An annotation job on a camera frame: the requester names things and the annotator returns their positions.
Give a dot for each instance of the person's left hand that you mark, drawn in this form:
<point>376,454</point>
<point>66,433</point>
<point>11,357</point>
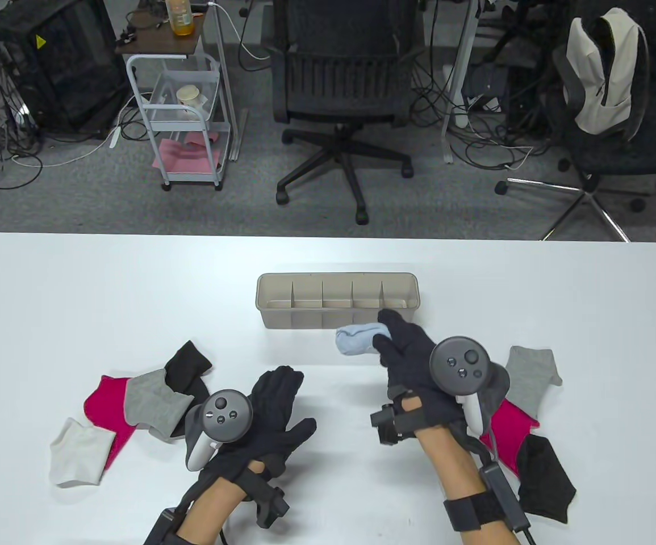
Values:
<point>276,420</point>

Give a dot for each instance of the person's right hand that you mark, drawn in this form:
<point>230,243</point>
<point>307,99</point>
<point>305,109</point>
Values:
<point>413,363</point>

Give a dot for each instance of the grey tracking controller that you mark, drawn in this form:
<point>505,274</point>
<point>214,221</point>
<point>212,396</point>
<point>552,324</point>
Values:
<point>458,363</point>
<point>222,417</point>

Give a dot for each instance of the light blue sock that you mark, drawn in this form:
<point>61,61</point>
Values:
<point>356,342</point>
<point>362,329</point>

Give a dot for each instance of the black sock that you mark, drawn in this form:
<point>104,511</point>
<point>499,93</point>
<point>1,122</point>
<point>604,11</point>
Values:
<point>543,482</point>
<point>188,363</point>

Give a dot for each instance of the pink sock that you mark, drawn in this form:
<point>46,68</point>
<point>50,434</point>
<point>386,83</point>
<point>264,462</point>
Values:
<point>103,406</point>
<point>506,437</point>

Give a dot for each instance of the grey sock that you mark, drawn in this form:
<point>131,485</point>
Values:
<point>532,377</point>
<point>151,403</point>

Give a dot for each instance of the white sock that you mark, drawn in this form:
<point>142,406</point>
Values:
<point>78,454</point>

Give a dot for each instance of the person's left forearm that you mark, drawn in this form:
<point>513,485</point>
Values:
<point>214,505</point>

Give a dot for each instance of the person's right forearm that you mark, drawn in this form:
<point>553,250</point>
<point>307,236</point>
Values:
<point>452,465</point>

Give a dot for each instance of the beige divided organizer box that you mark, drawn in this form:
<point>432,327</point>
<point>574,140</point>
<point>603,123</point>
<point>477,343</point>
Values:
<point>305,321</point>

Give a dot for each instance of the pink cloth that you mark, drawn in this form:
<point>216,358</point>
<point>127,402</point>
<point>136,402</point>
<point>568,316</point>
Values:
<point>183,159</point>

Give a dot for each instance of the black mesh office chair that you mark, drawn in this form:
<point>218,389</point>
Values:
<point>339,85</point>

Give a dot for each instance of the dark chair with chrome base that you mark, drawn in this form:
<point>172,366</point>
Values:
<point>617,153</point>

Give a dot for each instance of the cream backpack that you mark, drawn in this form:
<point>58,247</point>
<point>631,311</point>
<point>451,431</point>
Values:
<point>589,108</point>

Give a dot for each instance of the white power strip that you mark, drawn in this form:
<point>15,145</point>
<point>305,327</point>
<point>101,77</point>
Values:
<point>115,137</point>

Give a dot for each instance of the cream cup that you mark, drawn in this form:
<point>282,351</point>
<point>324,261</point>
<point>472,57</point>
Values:
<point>188,93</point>

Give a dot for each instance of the white rolling cart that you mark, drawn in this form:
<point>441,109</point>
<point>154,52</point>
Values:
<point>157,37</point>

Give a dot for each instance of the bottle of orange liquid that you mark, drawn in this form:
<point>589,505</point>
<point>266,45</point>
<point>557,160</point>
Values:
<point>180,20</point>

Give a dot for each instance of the black computer tower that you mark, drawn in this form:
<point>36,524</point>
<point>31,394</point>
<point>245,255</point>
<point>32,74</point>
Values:
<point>61,68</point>

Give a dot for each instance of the white metal frame post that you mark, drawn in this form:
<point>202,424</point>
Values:
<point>458,74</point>
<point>222,74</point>

